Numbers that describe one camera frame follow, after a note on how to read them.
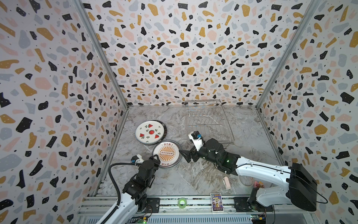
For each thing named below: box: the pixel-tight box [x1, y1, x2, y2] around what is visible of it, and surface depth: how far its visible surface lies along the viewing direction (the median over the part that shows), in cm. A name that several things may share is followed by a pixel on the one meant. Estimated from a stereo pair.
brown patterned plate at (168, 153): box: [152, 139, 183, 169], surface depth 92 cm
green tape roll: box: [177, 197, 188, 210], surface depth 77 cm
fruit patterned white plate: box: [135, 120, 166, 146], surface depth 102 cm
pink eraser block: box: [222, 176, 232, 190], surface depth 81 cm
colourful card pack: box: [210, 192, 225, 213], surface depth 75 cm
